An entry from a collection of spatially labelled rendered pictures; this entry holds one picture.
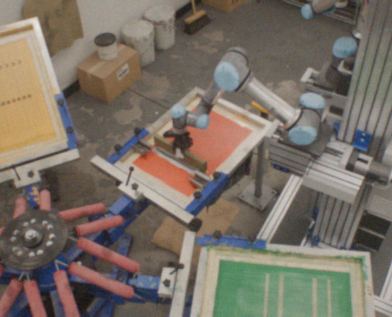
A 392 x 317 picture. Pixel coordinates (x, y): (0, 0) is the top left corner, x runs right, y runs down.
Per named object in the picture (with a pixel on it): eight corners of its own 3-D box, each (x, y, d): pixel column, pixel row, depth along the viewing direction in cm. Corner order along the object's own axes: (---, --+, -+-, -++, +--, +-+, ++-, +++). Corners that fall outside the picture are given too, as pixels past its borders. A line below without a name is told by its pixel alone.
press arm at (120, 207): (132, 193, 249) (131, 187, 246) (141, 199, 247) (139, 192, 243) (109, 214, 241) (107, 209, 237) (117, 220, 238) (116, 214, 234)
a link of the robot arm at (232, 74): (326, 118, 216) (232, 45, 206) (320, 140, 207) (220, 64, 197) (309, 131, 225) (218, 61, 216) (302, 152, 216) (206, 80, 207)
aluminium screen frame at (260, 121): (196, 91, 307) (196, 86, 304) (274, 128, 281) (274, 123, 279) (110, 166, 268) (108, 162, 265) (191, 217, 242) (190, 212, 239)
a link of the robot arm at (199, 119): (212, 107, 239) (192, 103, 242) (204, 122, 232) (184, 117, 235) (213, 119, 245) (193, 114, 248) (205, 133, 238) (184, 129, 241)
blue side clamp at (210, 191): (220, 177, 260) (220, 169, 255) (228, 182, 258) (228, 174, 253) (186, 214, 245) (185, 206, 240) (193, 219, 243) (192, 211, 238)
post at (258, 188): (253, 179, 379) (260, 85, 307) (277, 192, 369) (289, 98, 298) (237, 197, 368) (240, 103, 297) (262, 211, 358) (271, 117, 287)
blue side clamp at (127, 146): (145, 135, 284) (143, 127, 279) (151, 139, 282) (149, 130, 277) (109, 166, 270) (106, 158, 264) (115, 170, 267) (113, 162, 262)
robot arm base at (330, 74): (355, 74, 264) (358, 59, 257) (347, 89, 256) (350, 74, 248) (330, 66, 270) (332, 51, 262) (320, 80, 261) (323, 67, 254)
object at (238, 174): (241, 164, 307) (242, 128, 283) (252, 170, 303) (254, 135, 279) (197, 212, 284) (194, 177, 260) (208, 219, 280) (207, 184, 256)
